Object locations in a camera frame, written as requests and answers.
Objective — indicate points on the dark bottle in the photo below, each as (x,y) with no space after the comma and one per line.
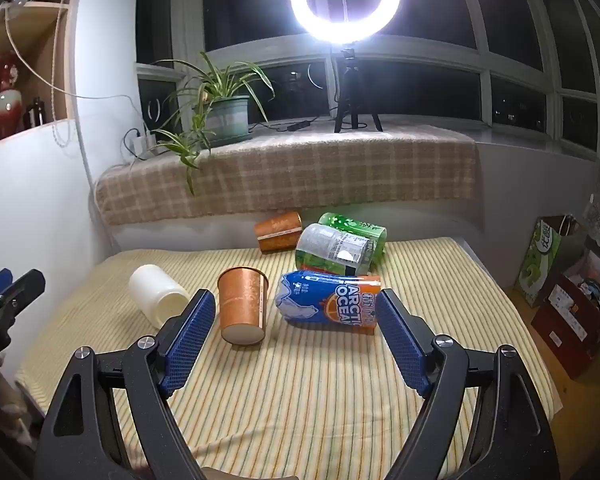
(34,112)

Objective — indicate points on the white power strip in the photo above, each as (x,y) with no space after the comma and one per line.
(141,144)

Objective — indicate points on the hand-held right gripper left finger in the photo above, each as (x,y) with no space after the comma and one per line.
(191,332)

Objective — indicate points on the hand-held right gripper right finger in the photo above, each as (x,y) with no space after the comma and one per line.
(399,335)

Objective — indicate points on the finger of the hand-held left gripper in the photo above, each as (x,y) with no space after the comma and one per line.
(10,290)

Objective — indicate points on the black tripod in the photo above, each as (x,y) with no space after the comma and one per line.
(350,95)

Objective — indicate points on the wooden shelf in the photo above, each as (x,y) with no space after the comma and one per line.
(25,60)

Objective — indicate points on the striped yellow tablecloth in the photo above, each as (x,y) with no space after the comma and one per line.
(305,400)

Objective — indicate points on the spider plant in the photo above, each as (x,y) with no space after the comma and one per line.
(205,90)

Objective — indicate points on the red cardboard box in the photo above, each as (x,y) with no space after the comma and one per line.
(572,320)

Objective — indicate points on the white plastic cup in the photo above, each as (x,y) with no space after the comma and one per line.
(156,292)

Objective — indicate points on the orange paper cup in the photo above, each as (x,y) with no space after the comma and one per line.
(243,305)

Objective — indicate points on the plaid blanket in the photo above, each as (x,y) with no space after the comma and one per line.
(330,170)

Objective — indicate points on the blue orange Arctic Ocean can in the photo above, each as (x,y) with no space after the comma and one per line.
(325,300)

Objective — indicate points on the green soda can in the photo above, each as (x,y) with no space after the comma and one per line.
(365,232)

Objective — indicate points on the red and white vase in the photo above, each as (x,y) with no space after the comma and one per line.
(2,100)

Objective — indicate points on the green paper bag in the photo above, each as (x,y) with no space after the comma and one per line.
(537,260)

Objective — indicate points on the orange cup with white band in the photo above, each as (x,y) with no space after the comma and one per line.
(278,231)

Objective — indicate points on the green plant pot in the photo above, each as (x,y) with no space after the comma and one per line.
(228,119)

